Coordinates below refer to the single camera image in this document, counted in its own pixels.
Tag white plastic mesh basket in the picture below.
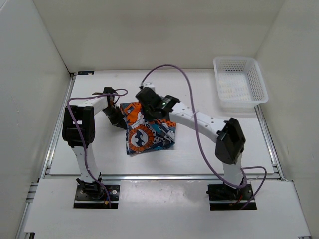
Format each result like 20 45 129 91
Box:
213 56 269 110

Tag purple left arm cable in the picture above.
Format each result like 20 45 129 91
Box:
67 89 129 209

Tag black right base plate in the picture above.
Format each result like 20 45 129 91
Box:
206 184 257 211

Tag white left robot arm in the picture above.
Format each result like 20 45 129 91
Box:
62 87 128 201

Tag white front cover board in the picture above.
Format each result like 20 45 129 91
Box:
24 179 310 239

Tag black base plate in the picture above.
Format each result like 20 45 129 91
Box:
206 184 257 211
73 184 120 209

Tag aluminium table frame rail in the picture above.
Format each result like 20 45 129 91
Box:
14 71 312 239

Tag colourful patterned shorts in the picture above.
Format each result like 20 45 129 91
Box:
120 102 176 155

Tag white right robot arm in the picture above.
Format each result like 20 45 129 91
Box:
136 87 247 199

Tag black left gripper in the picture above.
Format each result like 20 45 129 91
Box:
102 106 126 129

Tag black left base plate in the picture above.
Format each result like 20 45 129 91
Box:
73 184 120 209

